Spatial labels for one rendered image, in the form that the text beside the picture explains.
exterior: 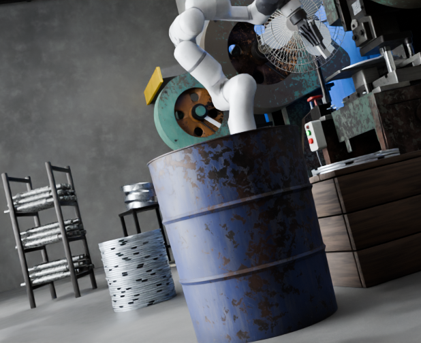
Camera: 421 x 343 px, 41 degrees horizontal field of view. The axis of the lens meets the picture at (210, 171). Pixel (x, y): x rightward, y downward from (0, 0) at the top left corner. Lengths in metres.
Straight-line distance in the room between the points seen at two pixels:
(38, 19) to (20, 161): 2.26
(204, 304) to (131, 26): 8.35
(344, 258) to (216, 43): 2.40
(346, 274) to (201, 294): 0.54
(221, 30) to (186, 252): 2.68
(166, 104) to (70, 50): 4.07
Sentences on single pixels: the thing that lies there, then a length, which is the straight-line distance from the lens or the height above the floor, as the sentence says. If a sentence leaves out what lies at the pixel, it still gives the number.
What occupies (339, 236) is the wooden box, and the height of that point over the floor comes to 0.16.
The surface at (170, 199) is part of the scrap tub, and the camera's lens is 1.41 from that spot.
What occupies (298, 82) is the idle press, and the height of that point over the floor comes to 1.06.
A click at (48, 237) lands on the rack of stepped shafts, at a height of 0.44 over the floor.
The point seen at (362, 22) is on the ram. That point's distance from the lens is 2.71.
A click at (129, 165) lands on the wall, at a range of 8.94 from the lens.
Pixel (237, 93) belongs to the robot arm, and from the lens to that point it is 2.27.
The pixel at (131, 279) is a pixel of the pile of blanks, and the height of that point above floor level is 0.13.
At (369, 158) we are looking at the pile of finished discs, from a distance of 1.82.
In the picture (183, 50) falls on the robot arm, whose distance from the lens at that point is 2.29.
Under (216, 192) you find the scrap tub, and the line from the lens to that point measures 1.33.
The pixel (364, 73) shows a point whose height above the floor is 0.75.
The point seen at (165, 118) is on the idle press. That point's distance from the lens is 5.44.
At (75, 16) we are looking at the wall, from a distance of 9.54.
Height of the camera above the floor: 0.30
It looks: 5 degrees up
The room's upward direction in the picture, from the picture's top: 14 degrees counter-clockwise
